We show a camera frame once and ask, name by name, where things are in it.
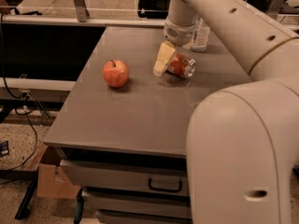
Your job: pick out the red coke can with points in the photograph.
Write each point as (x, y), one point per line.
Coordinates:
(182, 66)

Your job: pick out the metal railing frame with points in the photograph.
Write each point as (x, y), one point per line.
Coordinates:
(78, 13)

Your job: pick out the cardboard box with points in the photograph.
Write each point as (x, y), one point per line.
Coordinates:
(52, 181)

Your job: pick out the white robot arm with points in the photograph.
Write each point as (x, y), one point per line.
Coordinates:
(242, 141)

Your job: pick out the person in background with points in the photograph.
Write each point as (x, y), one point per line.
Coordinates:
(153, 9)

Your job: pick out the grey drawer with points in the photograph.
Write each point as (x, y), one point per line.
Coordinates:
(120, 176)
(152, 205)

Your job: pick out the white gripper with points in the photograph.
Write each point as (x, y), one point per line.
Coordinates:
(179, 34)

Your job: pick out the clear water bottle white cap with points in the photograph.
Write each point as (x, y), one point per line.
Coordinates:
(200, 36)

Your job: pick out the black drawer handle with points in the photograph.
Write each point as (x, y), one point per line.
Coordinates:
(165, 185)

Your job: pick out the red apple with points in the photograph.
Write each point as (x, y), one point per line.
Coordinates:
(115, 73)

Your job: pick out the grey drawer cabinet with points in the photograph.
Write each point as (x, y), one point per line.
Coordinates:
(143, 123)

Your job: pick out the top grey drawer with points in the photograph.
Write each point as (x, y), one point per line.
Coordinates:
(120, 176)

